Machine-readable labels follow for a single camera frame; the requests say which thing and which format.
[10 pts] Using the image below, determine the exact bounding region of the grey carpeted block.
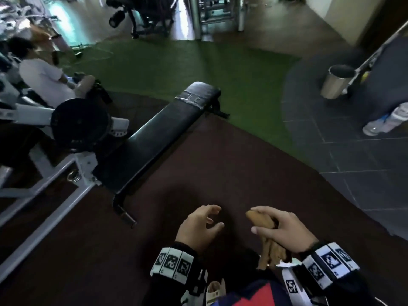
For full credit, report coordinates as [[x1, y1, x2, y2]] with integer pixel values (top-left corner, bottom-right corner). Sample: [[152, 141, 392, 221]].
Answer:
[[350, 36, 408, 125]]

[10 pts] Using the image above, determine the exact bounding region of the person's colourful garment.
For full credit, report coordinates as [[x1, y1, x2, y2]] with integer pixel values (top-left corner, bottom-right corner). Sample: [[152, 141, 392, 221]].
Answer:
[[223, 278, 287, 306]]

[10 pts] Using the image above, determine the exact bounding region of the clear blue spray bottle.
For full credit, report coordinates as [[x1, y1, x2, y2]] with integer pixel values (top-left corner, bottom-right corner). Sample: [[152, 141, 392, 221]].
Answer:
[[363, 114, 391, 137]]

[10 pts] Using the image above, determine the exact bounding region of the marker wristband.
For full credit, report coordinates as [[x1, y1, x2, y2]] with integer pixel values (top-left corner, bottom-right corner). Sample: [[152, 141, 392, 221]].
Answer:
[[299, 242, 361, 290], [150, 242, 208, 295]]

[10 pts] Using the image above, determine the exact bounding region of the green turf mat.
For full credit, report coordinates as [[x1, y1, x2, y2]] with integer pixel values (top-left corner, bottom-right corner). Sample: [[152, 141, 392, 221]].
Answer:
[[60, 38, 302, 156]]

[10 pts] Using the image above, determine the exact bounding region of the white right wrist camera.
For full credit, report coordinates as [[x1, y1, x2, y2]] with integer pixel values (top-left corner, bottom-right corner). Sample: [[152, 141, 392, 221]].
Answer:
[[281, 267, 312, 306]]

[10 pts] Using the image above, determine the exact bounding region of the person's left hand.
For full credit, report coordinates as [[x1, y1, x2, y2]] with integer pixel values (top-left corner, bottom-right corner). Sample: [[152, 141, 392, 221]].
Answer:
[[175, 204, 225, 254]]

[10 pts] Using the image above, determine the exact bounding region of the person's right hand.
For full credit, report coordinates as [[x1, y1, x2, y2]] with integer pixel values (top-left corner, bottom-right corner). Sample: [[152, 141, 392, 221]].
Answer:
[[250, 206, 319, 254]]

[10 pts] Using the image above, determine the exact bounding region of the white machine frame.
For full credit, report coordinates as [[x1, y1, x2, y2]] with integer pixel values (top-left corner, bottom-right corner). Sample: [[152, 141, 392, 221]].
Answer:
[[0, 70, 130, 284]]

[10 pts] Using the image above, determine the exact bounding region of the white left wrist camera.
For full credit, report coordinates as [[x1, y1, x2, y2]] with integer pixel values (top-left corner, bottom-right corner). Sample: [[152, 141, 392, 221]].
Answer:
[[180, 289, 208, 306]]

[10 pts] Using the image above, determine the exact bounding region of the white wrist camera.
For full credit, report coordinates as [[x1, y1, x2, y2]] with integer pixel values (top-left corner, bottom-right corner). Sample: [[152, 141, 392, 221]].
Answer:
[[281, 267, 312, 306], [180, 289, 208, 306]]

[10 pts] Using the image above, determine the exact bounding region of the person's left forearm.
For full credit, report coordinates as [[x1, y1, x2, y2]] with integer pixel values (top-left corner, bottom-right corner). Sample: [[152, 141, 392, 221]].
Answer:
[[142, 277, 192, 306]]

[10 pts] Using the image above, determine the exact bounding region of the brown cleaning cloth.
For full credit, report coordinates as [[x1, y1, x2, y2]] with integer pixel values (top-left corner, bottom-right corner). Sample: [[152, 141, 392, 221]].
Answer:
[[245, 210, 292, 271]]

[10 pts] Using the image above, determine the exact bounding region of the left marker wristband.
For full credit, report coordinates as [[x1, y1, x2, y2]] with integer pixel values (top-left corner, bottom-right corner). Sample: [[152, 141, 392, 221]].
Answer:
[[150, 242, 208, 295]]

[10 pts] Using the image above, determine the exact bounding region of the person's right forearm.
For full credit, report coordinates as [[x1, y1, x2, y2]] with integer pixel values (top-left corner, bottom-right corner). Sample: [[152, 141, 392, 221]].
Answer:
[[331, 274, 383, 306]]

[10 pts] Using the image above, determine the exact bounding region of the steel bin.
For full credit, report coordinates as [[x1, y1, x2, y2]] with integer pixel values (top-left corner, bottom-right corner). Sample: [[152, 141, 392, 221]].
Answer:
[[320, 64, 357, 100]]

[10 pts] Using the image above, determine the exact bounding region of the right marker wristband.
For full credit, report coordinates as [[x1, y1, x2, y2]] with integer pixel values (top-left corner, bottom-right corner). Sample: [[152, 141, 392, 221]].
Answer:
[[299, 242, 361, 290]]

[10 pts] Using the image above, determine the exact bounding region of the black bench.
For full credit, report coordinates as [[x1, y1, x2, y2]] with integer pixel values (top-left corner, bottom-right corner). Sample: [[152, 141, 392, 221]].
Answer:
[[92, 81, 230, 228]]

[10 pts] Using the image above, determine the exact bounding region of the grey metal rack frame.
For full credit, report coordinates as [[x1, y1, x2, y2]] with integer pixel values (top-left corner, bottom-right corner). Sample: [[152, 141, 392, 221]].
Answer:
[[188, 0, 248, 40]]

